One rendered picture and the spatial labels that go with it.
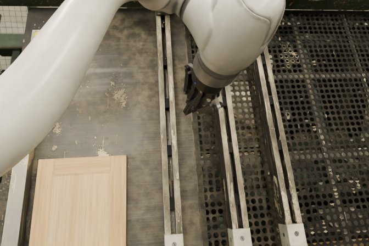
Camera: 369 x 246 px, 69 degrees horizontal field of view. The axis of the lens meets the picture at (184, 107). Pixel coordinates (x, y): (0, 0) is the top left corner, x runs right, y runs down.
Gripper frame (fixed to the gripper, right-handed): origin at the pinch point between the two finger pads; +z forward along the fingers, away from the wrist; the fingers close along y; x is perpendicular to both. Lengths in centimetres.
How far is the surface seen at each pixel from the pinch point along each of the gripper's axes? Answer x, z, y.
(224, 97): -26.0, 28.0, 3.2
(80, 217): 41, 39, -7
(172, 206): 12.9, 31.2, -20.5
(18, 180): 52, 39, 14
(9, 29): 55, 388, 372
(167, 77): -11.4, 31.3, 22.4
